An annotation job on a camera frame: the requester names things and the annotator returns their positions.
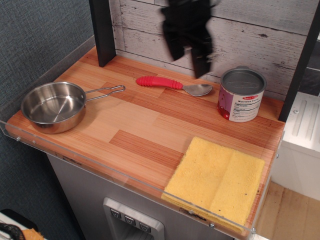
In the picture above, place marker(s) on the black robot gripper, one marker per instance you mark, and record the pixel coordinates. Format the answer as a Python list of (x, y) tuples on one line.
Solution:
[(185, 25)]

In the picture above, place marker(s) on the toy tin can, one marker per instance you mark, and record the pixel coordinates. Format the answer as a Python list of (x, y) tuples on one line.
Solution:
[(240, 95)]

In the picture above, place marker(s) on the stainless steel pot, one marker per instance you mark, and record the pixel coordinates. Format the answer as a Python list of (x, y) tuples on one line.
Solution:
[(57, 107)]

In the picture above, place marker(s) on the yellow folded cloth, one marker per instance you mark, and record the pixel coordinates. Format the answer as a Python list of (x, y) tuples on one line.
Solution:
[(217, 183)]

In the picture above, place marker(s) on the white toy sink unit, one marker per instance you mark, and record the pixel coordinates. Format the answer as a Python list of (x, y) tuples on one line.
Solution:
[(297, 163)]

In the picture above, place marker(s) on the grey toy fridge cabinet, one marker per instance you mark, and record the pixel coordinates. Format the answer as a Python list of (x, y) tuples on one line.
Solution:
[(85, 192)]

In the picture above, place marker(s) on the silver dispenser button panel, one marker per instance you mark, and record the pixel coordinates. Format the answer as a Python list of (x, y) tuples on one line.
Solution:
[(126, 223)]

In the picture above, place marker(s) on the orange cloth bottom corner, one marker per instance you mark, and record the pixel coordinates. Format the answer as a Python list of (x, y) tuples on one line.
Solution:
[(32, 234)]

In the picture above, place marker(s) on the red handled metal spoon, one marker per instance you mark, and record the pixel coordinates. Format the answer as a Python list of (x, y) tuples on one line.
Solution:
[(196, 90)]

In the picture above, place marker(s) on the black vertical post left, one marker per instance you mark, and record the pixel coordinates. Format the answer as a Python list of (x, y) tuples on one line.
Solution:
[(103, 31)]

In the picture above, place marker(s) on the black vertical post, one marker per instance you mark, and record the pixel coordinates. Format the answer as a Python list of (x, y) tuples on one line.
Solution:
[(103, 31), (301, 65)]

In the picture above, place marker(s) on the black vertical post right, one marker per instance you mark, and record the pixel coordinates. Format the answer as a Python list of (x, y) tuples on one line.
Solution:
[(301, 65)]

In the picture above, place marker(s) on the clear acrylic guard rail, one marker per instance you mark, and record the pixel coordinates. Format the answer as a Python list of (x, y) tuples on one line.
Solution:
[(142, 157)]

